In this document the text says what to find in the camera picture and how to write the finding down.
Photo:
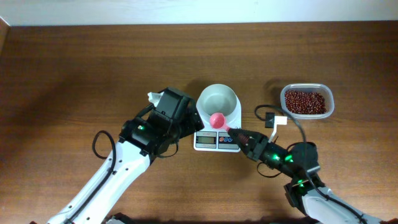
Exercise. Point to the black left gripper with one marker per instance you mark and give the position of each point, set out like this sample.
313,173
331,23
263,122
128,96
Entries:
192,124

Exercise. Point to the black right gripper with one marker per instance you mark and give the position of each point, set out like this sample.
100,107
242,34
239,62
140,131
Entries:
249,150

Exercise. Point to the pink measuring scoop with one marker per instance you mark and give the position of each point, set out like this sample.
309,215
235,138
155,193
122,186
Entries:
218,121

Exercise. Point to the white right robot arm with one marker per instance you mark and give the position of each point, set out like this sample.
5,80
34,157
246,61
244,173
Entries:
305,191

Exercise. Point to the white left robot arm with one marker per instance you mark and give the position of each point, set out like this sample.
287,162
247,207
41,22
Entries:
141,141

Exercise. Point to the white digital kitchen scale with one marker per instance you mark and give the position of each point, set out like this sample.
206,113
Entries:
218,140

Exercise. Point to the white bowl on scale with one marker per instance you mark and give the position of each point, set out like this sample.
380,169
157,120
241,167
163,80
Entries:
217,98

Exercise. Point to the red beans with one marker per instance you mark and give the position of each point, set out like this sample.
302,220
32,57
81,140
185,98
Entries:
300,102

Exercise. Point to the clear plastic bean container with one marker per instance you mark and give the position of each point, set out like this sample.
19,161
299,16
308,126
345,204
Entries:
310,87

